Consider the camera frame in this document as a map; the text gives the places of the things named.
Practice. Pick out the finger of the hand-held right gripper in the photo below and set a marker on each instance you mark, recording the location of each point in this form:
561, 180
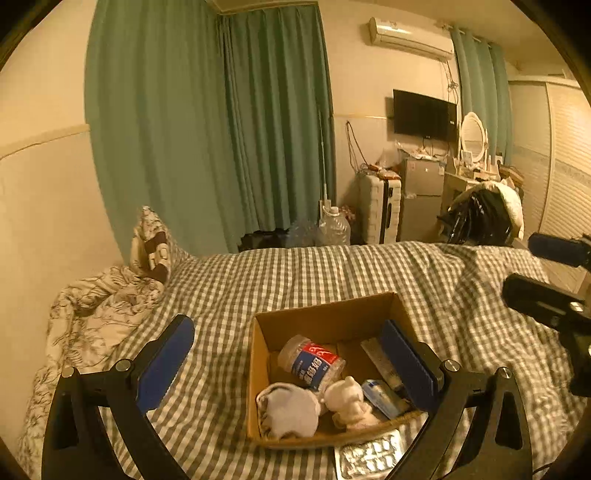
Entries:
538, 300
558, 249

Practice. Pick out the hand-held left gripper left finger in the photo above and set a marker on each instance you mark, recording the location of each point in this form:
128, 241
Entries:
168, 360

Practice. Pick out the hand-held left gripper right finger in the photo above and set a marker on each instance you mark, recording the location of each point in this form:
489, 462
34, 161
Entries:
406, 364

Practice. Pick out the brown cardboard box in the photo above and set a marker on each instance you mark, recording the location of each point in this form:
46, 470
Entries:
323, 318

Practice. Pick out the grey tube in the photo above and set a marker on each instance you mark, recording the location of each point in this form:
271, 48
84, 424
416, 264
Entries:
376, 357

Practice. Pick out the small blue tube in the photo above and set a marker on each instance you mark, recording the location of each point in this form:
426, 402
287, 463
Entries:
381, 397

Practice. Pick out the white cushion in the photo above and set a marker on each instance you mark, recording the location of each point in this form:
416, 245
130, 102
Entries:
510, 201

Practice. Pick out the white plush toy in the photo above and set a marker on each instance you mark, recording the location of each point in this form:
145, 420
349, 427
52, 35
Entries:
344, 398

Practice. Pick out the white slatted wardrobe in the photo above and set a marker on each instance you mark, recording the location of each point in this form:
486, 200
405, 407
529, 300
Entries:
563, 175

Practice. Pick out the black bag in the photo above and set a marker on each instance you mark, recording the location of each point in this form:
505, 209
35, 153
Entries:
475, 219

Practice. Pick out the clear jar with blue label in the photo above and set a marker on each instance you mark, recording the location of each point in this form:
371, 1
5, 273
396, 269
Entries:
314, 362

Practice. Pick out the floral quilt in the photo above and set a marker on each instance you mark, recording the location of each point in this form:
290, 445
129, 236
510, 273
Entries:
87, 314

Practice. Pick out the silver pill blister pack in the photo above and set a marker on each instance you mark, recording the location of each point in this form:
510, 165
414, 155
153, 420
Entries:
369, 454

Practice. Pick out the floral pillow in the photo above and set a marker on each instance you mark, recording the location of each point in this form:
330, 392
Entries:
152, 244

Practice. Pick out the white dressing table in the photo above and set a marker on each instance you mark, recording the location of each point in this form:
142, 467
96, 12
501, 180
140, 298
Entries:
457, 184

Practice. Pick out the white cloth bundle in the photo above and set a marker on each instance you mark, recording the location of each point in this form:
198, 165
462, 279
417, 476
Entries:
291, 408

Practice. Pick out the checked bed sheet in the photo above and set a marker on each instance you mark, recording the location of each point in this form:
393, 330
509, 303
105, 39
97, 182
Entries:
300, 277

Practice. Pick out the oval white mirror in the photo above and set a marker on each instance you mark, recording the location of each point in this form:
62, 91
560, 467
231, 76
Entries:
473, 134

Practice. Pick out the small grey fridge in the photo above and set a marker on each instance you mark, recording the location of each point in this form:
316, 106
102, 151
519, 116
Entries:
422, 198

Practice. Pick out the black bin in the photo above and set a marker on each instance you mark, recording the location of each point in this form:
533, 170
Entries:
263, 241

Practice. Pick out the large clear water jug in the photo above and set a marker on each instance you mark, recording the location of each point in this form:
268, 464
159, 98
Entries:
333, 230

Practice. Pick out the white suitcase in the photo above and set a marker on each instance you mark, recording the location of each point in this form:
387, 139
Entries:
376, 207

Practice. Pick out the empty clear plastic bottle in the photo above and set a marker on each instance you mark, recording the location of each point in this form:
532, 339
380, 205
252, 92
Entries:
302, 234

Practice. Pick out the narrow green curtain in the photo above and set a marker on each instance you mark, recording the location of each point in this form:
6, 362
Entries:
480, 92

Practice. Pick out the snack packets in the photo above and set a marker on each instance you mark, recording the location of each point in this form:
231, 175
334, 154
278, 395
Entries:
385, 171

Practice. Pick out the white pole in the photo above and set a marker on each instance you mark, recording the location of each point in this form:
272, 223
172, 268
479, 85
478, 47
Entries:
324, 166

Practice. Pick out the wide green curtain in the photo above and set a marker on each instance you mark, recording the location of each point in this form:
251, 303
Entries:
157, 138

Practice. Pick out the green corner curtain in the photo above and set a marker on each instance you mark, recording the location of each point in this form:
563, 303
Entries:
277, 129

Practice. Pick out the white air conditioner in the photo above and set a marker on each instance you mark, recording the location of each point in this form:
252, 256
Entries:
408, 37

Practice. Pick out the black wall television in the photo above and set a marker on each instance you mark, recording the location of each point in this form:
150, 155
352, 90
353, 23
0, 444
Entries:
425, 114

